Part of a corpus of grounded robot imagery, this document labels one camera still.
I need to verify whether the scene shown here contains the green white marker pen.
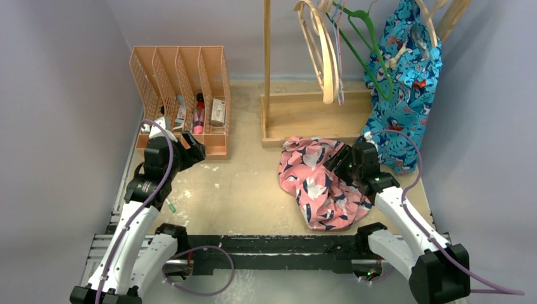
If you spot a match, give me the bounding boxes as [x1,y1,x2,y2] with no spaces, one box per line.
[165,200,176,213]

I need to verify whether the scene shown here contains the white tube in organizer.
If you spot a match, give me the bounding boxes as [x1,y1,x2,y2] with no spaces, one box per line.
[175,94,186,128]

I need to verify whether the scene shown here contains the small white box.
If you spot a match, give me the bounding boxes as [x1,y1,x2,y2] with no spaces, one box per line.
[210,98,226,127]

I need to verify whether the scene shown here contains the blue shark print shorts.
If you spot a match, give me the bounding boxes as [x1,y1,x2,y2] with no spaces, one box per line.
[363,1,443,175]

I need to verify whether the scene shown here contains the orange plastic file organizer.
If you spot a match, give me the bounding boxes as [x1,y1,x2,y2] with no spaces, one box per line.
[129,46,232,160]

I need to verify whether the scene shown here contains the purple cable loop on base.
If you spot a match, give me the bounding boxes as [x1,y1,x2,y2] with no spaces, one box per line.
[161,246,236,298]

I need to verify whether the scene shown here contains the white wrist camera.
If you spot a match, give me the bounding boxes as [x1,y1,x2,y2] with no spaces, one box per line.
[363,132,379,151]
[141,117,176,141]

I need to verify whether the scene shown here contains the pink shark print shorts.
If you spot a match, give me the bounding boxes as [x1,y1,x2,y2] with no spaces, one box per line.
[278,136,372,231]

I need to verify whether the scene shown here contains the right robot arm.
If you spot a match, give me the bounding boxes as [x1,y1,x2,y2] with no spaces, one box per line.
[323,141,471,303]

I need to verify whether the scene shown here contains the green plastic hanger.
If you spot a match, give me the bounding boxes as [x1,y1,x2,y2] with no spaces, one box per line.
[331,2,395,103]

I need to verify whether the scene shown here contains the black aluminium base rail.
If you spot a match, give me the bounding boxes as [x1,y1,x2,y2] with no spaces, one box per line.
[184,235,379,276]

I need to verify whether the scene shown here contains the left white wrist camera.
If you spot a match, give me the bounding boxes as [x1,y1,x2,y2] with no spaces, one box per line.
[141,117,176,141]

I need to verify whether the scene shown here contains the pink bottle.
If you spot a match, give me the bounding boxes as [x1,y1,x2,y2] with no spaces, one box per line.
[193,93,205,134]

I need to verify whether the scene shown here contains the wooden hanger holding blue shorts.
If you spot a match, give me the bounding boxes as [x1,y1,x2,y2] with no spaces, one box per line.
[415,0,448,48]

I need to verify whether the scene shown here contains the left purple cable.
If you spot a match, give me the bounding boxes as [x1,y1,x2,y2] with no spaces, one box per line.
[94,119,175,304]

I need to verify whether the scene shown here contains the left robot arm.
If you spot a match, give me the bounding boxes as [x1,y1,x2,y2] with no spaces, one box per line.
[70,130,206,303]

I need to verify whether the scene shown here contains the wooden clothes rack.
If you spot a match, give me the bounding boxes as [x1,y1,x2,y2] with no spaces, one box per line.
[260,0,473,148]

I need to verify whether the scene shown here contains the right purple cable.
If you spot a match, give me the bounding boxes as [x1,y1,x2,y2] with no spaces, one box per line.
[369,130,525,296]

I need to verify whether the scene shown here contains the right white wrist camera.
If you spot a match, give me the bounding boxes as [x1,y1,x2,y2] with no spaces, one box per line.
[363,132,379,151]

